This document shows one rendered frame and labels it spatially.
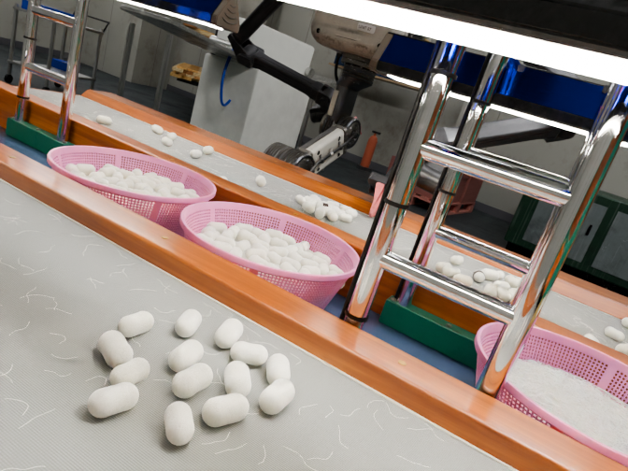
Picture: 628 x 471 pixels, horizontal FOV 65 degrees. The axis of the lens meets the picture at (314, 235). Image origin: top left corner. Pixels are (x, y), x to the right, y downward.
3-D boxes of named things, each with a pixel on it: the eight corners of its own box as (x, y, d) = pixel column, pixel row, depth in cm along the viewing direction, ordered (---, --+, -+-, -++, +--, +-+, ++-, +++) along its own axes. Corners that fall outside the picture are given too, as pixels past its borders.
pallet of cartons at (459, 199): (472, 211, 691) (494, 158, 669) (447, 220, 571) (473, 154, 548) (410, 188, 732) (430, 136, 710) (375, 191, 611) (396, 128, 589)
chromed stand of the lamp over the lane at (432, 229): (411, 292, 94) (504, 55, 81) (516, 341, 86) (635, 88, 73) (378, 321, 77) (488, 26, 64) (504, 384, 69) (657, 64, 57)
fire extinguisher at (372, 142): (374, 172, 777) (387, 135, 760) (366, 172, 754) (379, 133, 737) (360, 166, 789) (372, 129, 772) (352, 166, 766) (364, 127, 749)
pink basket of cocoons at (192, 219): (203, 240, 87) (215, 191, 84) (345, 288, 86) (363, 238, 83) (132, 297, 61) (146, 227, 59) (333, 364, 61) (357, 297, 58)
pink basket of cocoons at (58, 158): (133, 192, 101) (141, 148, 99) (233, 242, 91) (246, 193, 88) (2, 200, 78) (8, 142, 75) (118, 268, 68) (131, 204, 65)
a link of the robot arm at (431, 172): (414, 148, 128) (419, 128, 120) (454, 167, 125) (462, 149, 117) (392, 182, 125) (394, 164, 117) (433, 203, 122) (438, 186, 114)
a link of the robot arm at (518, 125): (564, 123, 129) (583, 97, 119) (573, 141, 127) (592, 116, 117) (404, 149, 129) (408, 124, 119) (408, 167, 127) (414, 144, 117)
